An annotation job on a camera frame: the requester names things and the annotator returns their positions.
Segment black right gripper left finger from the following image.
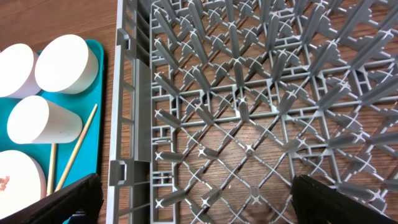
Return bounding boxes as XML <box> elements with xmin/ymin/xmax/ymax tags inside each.
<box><xmin>1</xmin><ymin>173</ymin><xmax>104</xmax><ymax>223</ymax></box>

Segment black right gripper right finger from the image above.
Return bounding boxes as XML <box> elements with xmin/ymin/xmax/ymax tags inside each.
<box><xmin>291</xmin><ymin>175</ymin><xmax>397</xmax><ymax>224</ymax></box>

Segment white cup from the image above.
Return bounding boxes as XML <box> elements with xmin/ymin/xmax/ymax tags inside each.
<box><xmin>7</xmin><ymin>96</ymin><xmax>83</xmax><ymax>144</ymax></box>

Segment grey dishwasher rack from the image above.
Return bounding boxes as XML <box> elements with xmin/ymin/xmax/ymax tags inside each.
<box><xmin>106</xmin><ymin>0</ymin><xmax>397</xmax><ymax>223</ymax></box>

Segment wooden chopstick left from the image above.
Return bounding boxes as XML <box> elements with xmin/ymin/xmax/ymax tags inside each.
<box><xmin>47</xmin><ymin>144</ymin><xmax>57</xmax><ymax>196</ymax></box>

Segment wooden chopstick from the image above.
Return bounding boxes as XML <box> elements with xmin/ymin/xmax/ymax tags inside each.
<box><xmin>47</xmin><ymin>144</ymin><xmax>57</xmax><ymax>196</ymax></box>
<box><xmin>55</xmin><ymin>104</ymin><xmax>98</xmax><ymax>191</ymax></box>

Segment pink plate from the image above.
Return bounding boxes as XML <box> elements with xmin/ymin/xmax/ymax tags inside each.
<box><xmin>1</xmin><ymin>150</ymin><xmax>47</xmax><ymax>218</ymax></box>

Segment wooden chopstick right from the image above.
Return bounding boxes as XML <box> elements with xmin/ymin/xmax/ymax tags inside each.
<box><xmin>55</xmin><ymin>104</ymin><xmax>98</xmax><ymax>191</ymax></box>

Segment peanut shell scraps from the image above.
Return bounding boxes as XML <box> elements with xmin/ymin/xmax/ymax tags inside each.
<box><xmin>0</xmin><ymin>176</ymin><xmax>10</xmax><ymax>191</ymax></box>

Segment white bowl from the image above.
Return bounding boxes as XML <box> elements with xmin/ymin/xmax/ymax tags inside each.
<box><xmin>35</xmin><ymin>34</ymin><xmax>99</xmax><ymax>94</ymax></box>

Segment pink bowl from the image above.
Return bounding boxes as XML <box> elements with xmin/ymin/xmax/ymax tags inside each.
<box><xmin>1</xmin><ymin>44</ymin><xmax>41</xmax><ymax>99</ymax></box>

